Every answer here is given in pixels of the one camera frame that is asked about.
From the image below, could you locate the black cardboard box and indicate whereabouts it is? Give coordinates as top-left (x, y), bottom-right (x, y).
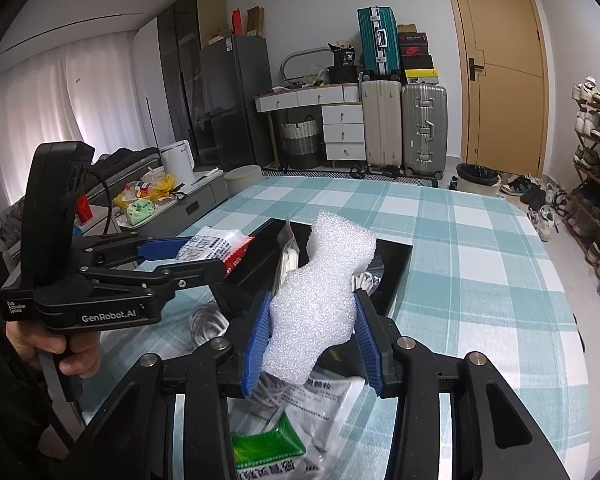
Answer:
top-left (210, 219), bottom-right (413, 320)

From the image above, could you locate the teal suitcase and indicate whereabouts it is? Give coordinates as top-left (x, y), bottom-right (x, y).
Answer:
top-left (358, 6), bottom-right (401, 80)

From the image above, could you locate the white drawer desk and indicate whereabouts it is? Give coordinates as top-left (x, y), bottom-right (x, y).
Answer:
top-left (254, 84), bottom-right (366, 162)

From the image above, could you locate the stack of shoe boxes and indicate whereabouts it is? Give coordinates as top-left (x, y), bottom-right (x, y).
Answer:
top-left (398, 24), bottom-right (439, 84)

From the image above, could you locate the woven laundry basket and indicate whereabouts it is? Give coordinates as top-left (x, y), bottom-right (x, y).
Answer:
top-left (280, 116), bottom-right (322, 169)

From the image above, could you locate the wooden shoe rack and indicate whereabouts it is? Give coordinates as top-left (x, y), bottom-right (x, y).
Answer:
top-left (567, 76), bottom-right (600, 279)

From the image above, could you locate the person's left hand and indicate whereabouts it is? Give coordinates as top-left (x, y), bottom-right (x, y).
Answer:
top-left (5, 322), bottom-right (102, 379)

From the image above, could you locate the white foam sheet piece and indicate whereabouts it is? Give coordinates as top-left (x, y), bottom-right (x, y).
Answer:
top-left (262, 210), bottom-right (376, 386)

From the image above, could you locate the beige suitcase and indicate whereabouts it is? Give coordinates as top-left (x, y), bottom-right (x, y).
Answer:
top-left (360, 80), bottom-right (403, 167)

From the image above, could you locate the white air purifier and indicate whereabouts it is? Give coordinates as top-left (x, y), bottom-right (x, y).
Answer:
top-left (160, 140), bottom-right (195, 185)

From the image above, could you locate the white curtain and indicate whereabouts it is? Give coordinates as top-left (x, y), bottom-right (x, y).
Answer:
top-left (0, 32), bottom-right (152, 213)

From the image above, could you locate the white cable bundle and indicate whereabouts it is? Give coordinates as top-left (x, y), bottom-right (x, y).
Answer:
top-left (187, 301), bottom-right (232, 347)

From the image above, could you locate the black bag on desk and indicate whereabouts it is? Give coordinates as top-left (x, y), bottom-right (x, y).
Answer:
top-left (327, 42), bottom-right (358, 84)

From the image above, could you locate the black round floor bin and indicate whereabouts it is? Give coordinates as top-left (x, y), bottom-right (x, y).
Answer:
top-left (456, 162), bottom-right (502, 196)

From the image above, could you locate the silver suitcase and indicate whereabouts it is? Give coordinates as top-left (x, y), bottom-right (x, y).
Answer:
top-left (401, 84), bottom-right (448, 180)

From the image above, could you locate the red white small packet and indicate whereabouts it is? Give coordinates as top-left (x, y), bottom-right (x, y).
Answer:
top-left (175, 226), bottom-right (253, 274)

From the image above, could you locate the dark tall cabinet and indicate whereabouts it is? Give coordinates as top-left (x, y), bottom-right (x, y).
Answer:
top-left (157, 0), bottom-right (228, 166)

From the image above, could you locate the adidas zip bag of laces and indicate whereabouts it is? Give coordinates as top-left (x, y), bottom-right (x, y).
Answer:
top-left (352, 255), bottom-right (385, 296)

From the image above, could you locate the yellow wooden door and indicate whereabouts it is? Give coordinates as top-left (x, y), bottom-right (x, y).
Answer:
top-left (451, 0), bottom-right (550, 177)

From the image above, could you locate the dark grey refrigerator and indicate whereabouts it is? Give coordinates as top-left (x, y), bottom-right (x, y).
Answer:
top-left (200, 35), bottom-right (274, 171)

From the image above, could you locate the checked teal tablecloth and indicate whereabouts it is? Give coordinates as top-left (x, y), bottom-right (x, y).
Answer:
top-left (80, 177), bottom-right (590, 479)

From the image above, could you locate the round grey stool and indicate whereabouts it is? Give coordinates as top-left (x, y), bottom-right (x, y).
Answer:
top-left (224, 165), bottom-right (263, 197)

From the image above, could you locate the grey green foil pouch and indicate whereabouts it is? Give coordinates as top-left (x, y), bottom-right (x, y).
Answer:
top-left (228, 372), bottom-right (365, 479)

